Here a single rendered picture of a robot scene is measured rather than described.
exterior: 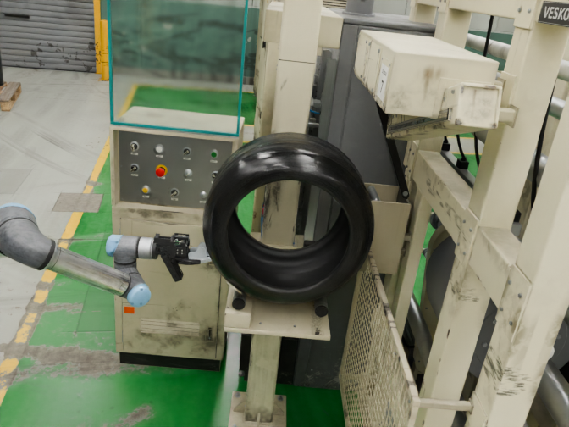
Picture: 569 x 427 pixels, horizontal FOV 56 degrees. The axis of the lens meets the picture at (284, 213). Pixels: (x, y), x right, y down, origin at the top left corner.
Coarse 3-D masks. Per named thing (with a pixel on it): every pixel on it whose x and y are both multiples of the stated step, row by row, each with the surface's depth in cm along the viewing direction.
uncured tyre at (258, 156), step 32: (256, 160) 160; (288, 160) 158; (320, 160) 160; (224, 192) 162; (352, 192) 162; (224, 224) 165; (352, 224) 165; (224, 256) 169; (256, 256) 199; (288, 256) 199; (320, 256) 199; (352, 256) 169; (256, 288) 174; (288, 288) 176; (320, 288) 174
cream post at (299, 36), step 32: (288, 0) 174; (320, 0) 174; (288, 32) 178; (288, 64) 182; (288, 96) 187; (288, 128) 191; (288, 192) 201; (288, 224) 206; (256, 352) 231; (256, 384) 238; (256, 416) 245
